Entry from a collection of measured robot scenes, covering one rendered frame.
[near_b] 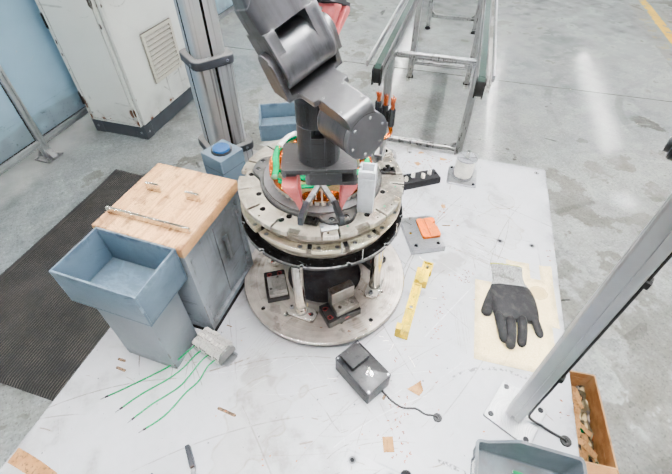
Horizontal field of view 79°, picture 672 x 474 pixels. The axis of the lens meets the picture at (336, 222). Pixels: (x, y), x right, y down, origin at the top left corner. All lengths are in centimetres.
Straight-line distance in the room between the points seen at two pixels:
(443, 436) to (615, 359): 135
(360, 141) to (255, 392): 59
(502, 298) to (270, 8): 81
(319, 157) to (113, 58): 248
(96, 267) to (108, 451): 33
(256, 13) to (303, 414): 69
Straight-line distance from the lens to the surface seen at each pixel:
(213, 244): 85
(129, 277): 85
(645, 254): 55
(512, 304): 103
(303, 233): 68
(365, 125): 45
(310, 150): 53
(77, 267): 85
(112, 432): 94
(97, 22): 289
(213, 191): 84
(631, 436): 198
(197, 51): 110
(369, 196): 69
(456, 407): 89
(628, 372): 211
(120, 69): 297
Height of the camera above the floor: 159
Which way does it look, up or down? 45 degrees down
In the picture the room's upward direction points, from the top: straight up
